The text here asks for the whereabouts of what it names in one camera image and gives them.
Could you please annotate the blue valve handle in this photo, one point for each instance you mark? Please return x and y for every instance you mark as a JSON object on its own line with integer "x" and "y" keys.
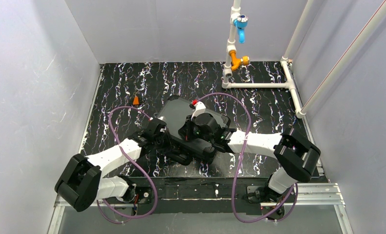
{"x": 241, "y": 23}

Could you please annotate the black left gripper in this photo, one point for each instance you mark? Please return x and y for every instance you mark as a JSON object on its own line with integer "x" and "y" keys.
{"x": 172, "y": 152}

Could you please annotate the orange brass valve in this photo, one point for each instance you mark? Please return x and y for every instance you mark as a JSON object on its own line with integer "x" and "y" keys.
{"x": 237, "y": 62}

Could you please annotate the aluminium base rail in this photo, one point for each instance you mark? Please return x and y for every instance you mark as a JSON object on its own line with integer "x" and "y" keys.
{"x": 204, "y": 207}

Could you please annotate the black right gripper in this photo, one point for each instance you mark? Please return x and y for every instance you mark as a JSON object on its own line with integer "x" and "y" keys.
{"x": 186, "y": 133}

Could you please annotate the black poker set case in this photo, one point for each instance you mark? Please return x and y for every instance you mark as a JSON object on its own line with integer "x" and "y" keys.
{"x": 174, "y": 113}

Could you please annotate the orange black small clip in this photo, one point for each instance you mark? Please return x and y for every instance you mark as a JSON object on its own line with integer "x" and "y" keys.
{"x": 136, "y": 101}

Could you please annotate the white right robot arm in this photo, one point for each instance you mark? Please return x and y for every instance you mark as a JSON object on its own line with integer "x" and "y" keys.
{"x": 296, "y": 154}

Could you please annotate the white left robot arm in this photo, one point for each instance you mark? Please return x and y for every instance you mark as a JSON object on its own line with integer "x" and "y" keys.
{"x": 84, "y": 181}

